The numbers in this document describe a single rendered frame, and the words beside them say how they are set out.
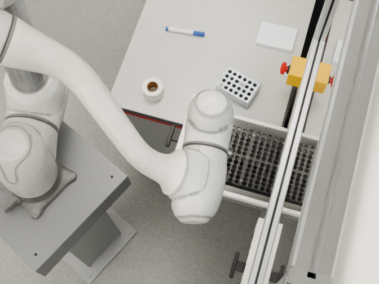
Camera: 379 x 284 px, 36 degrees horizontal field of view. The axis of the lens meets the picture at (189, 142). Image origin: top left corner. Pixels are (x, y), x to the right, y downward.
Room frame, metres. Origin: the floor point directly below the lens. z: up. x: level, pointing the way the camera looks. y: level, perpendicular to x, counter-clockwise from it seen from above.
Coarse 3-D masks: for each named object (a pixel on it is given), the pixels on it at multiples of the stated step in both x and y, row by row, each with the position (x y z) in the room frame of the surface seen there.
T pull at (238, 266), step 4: (236, 252) 0.27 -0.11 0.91; (236, 256) 0.26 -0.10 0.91; (236, 260) 0.25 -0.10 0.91; (232, 264) 0.24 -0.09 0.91; (236, 264) 0.24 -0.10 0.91; (240, 264) 0.24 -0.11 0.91; (244, 264) 0.23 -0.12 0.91; (232, 268) 0.23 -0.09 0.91; (236, 268) 0.23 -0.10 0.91; (240, 268) 0.22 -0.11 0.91; (244, 268) 0.22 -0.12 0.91; (232, 272) 0.22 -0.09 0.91; (232, 276) 0.21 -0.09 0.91
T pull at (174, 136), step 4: (172, 128) 0.65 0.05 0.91; (172, 132) 0.64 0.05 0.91; (176, 132) 0.64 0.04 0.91; (168, 136) 0.63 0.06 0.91; (172, 136) 0.63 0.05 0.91; (176, 136) 0.63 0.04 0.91; (168, 140) 0.62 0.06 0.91; (172, 140) 0.62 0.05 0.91; (176, 140) 0.61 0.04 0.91; (168, 144) 0.60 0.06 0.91
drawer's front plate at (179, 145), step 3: (183, 126) 0.65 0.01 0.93; (183, 129) 0.64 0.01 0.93; (183, 132) 0.63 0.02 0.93; (180, 135) 0.62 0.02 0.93; (183, 135) 0.62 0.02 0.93; (180, 138) 0.61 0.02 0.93; (183, 138) 0.61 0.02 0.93; (180, 141) 0.60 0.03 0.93; (177, 144) 0.60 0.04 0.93; (180, 144) 0.59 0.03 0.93; (177, 147) 0.59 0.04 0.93; (180, 147) 0.59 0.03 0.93
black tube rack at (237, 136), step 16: (240, 144) 0.60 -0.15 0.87; (256, 144) 0.60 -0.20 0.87; (272, 144) 0.58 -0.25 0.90; (240, 160) 0.54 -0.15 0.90; (256, 160) 0.54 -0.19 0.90; (272, 160) 0.53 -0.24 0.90; (240, 176) 0.49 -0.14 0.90; (256, 176) 0.49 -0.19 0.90; (272, 176) 0.49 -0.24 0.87; (256, 192) 0.45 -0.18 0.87
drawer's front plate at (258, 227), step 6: (258, 222) 0.35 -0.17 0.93; (258, 228) 0.33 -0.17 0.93; (258, 234) 0.31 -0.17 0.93; (252, 240) 0.30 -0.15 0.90; (258, 240) 0.30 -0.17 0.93; (252, 246) 0.28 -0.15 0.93; (252, 252) 0.26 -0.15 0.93; (252, 258) 0.25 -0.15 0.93; (246, 264) 0.23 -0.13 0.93; (246, 270) 0.22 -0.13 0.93; (246, 276) 0.20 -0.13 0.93; (246, 282) 0.18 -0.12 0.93
